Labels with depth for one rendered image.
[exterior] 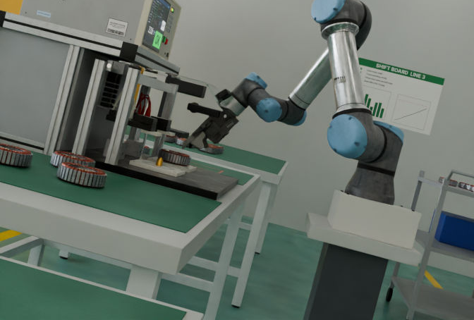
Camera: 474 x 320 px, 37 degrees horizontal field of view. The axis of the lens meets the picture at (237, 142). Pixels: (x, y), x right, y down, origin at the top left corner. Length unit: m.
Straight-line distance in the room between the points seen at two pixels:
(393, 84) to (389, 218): 5.53
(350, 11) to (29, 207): 1.26
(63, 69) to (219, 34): 5.60
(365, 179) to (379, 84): 5.43
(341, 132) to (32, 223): 1.04
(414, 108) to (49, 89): 5.83
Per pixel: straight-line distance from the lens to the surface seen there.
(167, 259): 1.26
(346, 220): 2.10
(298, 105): 2.43
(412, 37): 7.66
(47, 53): 2.13
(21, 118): 2.15
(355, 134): 2.04
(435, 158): 7.64
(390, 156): 2.18
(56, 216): 1.30
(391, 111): 7.57
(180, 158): 2.43
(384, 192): 2.17
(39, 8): 2.29
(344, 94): 2.12
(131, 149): 2.47
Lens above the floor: 0.99
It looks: 2 degrees down
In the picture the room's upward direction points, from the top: 15 degrees clockwise
